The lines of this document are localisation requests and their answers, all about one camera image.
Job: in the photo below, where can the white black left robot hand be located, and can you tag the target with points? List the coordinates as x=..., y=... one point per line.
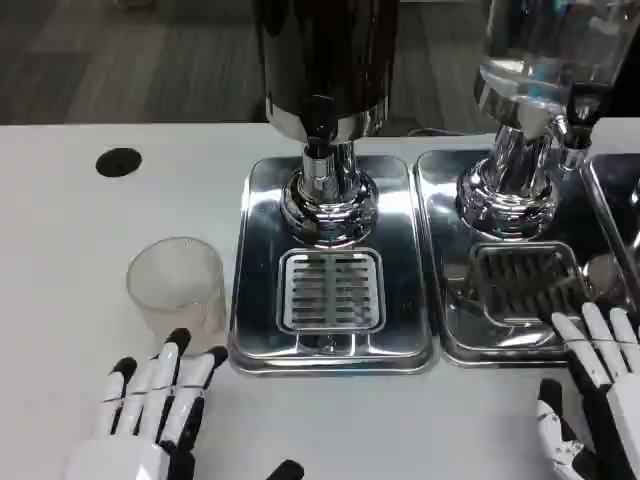
x=140, y=450

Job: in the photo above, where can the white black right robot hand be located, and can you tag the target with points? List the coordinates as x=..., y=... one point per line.
x=622, y=400

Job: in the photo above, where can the clear ribbed glass cup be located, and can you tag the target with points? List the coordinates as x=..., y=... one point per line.
x=175, y=295

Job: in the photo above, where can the steel slotted drip grid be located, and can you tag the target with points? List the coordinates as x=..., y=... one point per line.
x=330, y=290
x=525, y=280

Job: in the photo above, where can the steel drip tray base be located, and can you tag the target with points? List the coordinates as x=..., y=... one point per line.
x=255, y=280
x=450, y=210
x=617, y=200

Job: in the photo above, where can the clear tank drink dispenser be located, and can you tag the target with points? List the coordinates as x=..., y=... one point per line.
x=545, y=60

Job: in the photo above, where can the dark tank drink dispenser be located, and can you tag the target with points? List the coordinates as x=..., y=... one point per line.
x=325, y=60

